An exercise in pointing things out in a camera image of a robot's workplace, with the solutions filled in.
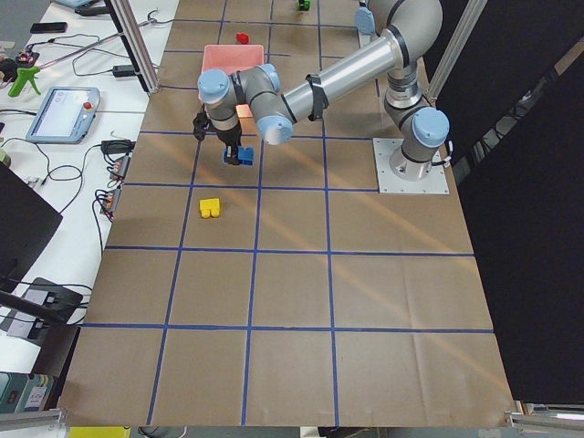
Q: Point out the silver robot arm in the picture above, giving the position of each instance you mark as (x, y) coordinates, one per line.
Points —
(401, 32)

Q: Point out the red toy block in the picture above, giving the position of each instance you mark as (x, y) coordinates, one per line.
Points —
(242, 38)

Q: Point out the blue teach pendant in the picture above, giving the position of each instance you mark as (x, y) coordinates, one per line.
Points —
(65, 115)

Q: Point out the black power adapter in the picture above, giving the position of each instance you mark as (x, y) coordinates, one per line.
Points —
(123, 71)

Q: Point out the yellow toy block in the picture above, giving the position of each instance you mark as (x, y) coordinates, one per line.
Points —
(210, 208)

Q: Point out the black smartphone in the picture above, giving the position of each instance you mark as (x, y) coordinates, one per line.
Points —
(48, 28)

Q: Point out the black monitor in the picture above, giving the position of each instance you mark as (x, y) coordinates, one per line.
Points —
(28, 223)

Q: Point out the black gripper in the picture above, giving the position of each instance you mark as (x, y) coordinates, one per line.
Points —
(229, 136)

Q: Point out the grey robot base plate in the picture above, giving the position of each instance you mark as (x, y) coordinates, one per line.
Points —
(397, 175)

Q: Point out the aluminium frame post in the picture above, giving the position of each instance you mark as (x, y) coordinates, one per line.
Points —
(129, 30)

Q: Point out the blue toy block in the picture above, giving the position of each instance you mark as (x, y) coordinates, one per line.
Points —
(245, 155)

